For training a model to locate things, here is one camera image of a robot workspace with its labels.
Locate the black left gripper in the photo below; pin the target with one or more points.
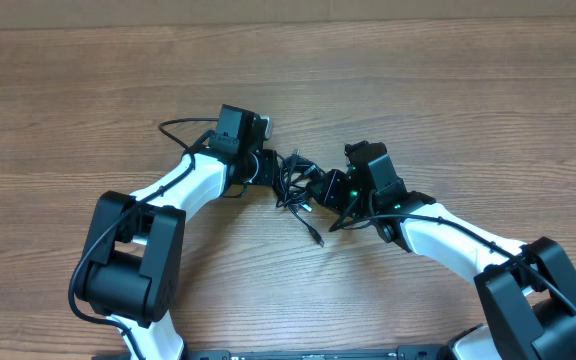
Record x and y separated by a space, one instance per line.
269 167

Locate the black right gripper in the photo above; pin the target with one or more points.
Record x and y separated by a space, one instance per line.
332 189

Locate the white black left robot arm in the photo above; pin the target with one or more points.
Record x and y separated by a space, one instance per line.
128 272

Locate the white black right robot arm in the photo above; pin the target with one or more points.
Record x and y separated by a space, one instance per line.
527 290

